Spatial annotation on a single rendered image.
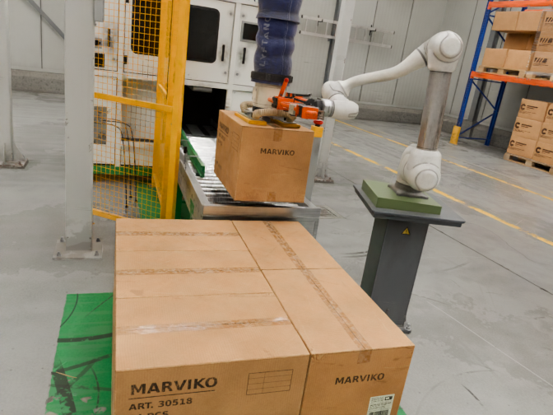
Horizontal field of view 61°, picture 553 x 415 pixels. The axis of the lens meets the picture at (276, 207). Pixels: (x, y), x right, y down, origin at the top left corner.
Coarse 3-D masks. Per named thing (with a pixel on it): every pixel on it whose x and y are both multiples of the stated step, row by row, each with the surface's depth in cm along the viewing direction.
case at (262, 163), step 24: (240, 120) 256; (216, 144) 297; (240, 144) 242; (264, 144) 246; (288, 144) 250; (312, 144) 254; (216, 168) 295; (240, 168) 246; (264, 168) 250; (288, 168) 254; (240, 192) 250; (264, 192) 254; (288, 192) 259
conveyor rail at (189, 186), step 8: (184, 168) 329; (184, 176) 328; (192, 176) 312; (184, 184) 327; (192, 184) 294; (184, 192) 326; (192, 192) 296; (200, 192) 282; (192, 200) 295; (200, 200) 267; (200, 208) 267; (192, 216) 291; (200, 216) 267
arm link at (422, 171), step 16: (448, 32) 215; (432, 48) 218; (448, 48) 211; (432, 64) 220; (448, 64) 217; (432, 80) 223; (448, 80) 222; (432, 96) 225; (432, 112) 226; (432, 128) 228; (432, 144) 231; (416, 160) 232; (432, 160) 230; (416, 176) 230; (432, 176) 228
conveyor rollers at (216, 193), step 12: (180, 144) 425; (192, 144) 429; (204, 144) 441; (204, 156) 390; (192, 168) 353; (204, 180) 323; (216, 180) 333; (204, 192) 298; (216, 192) 307; (228, 192) 310; (240, 204) 286; (252, 204) 289; (264, 204) 292; (276, 204) 295; (288, 204) 297
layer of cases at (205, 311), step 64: (128, 256) 201; (192, 256) 209; (256, 256) 218; (320, 256) 228; (128, 320) 156; (192, 320) 161; (256, 320) 167; (320, 320) 172; (384, 320) 179; (128, 384) 135; (192, 384) 142; (256, 384) 150; (320, 384) 158; (384, 384) 167
